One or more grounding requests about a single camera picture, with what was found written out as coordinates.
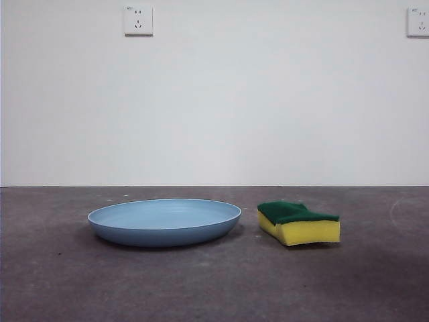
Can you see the light blue round plate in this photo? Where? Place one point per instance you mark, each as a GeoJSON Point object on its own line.
{"type": "Point", "coordinates": [164, 228]}

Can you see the yellow sponge with green pad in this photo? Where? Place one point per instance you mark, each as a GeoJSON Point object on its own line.
{"type": "Point", "coordinates": [310, 231]}

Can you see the white wall power socket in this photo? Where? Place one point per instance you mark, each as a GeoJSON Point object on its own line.
{"type": "Point", "coordinates": [419, 23]}
{"type": "Point", "coordinates": [139, 20]}

